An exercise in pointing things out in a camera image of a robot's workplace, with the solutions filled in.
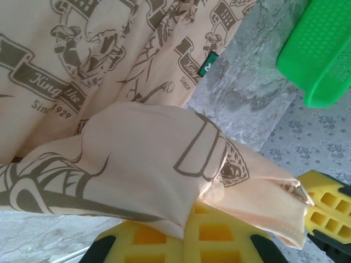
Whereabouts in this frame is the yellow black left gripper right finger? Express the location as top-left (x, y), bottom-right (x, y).
top-left (297, 169), bottom-right (351, 263)

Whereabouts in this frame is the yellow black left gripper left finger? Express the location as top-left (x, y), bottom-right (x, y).
top-left (87, 202), bottom-right (275, 263)

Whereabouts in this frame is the peach printed t-shirt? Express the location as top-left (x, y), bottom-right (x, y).
top-left (0, 0), bottom-right (316, 249)

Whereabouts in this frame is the green plastic basket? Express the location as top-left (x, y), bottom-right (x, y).
top-left (276, 0), bottom-right (351, 108)

